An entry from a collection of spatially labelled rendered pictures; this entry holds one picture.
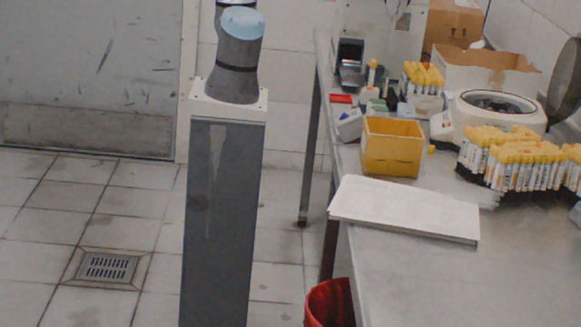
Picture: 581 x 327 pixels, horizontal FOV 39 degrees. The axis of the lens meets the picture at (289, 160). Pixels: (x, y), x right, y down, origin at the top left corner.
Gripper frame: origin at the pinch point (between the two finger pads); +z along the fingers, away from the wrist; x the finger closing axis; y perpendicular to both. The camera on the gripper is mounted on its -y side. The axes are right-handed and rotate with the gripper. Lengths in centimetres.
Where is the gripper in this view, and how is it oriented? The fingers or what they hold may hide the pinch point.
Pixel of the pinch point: (394, 17)
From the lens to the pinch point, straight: 240.1
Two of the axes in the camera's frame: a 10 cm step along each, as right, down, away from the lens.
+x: -9.9, -1.0, -0.3
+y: 0.1, -3.7, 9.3
